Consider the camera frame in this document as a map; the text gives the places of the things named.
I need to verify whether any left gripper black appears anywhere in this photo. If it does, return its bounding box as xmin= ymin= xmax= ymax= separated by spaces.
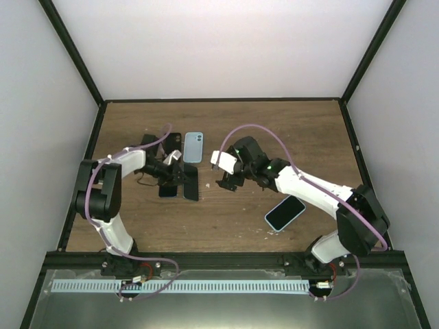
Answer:
xmin=138 ymin=160 xmax=189 ymax=188

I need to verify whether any dark green phone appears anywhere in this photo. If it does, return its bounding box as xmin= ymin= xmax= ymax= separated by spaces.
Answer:
xmin=183 ymin=163 xmax=199 ymax=202

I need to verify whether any blue phone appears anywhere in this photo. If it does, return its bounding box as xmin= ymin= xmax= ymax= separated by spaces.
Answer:
xmin=158 ymin=186 xmax=178 ymax=198

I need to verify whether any black phone case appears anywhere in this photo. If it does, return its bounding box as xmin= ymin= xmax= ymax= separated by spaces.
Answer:
xmin=162 ymin=132 xmax=182 ymax=160

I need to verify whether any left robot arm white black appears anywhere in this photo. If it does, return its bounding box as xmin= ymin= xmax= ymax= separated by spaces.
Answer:
xmin=71 ymin=132 xmax=189 ymax=277

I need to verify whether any metal front plate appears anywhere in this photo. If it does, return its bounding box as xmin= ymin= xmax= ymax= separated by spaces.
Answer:
xmin=29 ymin=269 xmax=421 ymax=328

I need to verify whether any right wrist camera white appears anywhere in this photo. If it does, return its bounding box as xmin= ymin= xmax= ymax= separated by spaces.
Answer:
xmin=210 ymin=150 xmax=237 ymax=175

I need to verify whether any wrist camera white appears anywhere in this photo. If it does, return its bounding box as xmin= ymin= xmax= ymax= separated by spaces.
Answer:
xmin=210 ymin=150 xmax=237 ymax=175
xmin=163 ymin=149 xmax=182 ymax=166

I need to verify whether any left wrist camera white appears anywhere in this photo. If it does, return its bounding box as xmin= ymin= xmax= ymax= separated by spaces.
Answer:
xmin=163 ymin=149 xmax=182 ymax=166

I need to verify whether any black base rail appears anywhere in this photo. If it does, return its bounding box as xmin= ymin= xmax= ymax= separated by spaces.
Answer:
xmin=42 ymin=251 xmax=410 ymax=278

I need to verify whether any light-blue slotted cable duct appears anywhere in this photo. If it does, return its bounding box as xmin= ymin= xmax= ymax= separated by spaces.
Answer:
xmin=49 ymin=279 xmax=309 ymax=295

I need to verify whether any black enclosure frame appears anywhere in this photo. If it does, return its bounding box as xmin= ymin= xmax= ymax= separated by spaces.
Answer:
xmin=19 ymin=0 xmax=431 ymax=329

